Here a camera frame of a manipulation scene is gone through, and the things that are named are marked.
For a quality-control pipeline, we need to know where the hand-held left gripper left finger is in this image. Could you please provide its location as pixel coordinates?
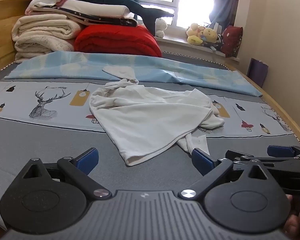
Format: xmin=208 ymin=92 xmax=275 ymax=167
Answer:
xmin=22 ymin=147 xmax=111 ymax=200

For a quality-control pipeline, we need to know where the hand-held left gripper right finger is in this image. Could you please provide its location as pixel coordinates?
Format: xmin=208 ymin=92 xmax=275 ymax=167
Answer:
xmin=178 ymin=148 xmax=269 ymax=201

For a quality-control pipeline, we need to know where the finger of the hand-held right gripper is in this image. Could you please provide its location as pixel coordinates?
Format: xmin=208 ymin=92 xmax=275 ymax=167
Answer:
xmin=225 ymin=150 xmax=300 ymax=167
xmin=267 ymin=144 xmax=300 ymax=158

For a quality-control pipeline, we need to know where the white garment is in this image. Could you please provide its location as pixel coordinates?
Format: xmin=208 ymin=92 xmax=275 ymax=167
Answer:
xmin=89 ymin=65 xmax=226 ymax=167

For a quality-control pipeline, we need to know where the person's right hand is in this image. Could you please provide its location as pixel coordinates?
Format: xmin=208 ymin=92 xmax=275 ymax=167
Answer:
xmin=283 ymin=194 xmax=300 ymax=235

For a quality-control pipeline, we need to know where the purple bag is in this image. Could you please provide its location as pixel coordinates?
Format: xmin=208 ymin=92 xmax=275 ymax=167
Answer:
xmin=247 ymin=58 xmax=269 ymax=88

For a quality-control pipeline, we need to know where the light blue sheet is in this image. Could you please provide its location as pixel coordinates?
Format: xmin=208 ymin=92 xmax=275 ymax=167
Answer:
xmin=4 ymin=51 xmax=263 ymax=97

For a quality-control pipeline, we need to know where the dark red cushion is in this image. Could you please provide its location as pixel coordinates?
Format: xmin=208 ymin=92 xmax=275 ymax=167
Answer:
xmin=220 ymin=25 xmax=244 ymax=58

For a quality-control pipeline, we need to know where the window sill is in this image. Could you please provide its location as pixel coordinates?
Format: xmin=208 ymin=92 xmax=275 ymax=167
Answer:
xmin=156 ymin=34 xmax=240 ymax=62

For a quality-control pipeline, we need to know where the red quilt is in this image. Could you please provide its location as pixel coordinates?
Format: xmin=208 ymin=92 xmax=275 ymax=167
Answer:
xmin=74 ymin=24 xmax=163 ymax=58

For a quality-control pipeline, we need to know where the cream yellow plush toy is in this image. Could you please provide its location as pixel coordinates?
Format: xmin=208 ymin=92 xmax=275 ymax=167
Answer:
xmin=186 ymin=23 xmax=206 ymax=46

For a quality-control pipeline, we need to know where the yellow round face plush toy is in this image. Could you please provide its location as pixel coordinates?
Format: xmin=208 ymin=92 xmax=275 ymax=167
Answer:
xmin=202 ymin=27 xmax=218 ymax=43

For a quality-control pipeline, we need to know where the cream folded blanket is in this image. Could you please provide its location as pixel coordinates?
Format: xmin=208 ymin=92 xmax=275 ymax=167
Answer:
xmin=11 ymin=14 xmax=84 ymax=64

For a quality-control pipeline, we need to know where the white plush toy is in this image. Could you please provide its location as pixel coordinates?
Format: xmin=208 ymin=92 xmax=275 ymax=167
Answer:
xmin=155 ymin=17 xmax=168 ymax=38

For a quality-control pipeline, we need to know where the wooden headboard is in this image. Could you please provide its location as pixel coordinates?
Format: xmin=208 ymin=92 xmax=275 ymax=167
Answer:
xmin=0 ymin=0 xmax=40 ymax=78

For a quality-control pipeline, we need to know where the white folded quilt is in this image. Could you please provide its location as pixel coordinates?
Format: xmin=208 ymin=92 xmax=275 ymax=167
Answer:
xmin=31 ymin=0 xmax=132 ymax=19

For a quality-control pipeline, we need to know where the wooden bed frame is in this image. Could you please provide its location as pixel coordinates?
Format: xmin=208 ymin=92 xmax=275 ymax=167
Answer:
xmin=225 ymin=62 xmax=300 ymax=146

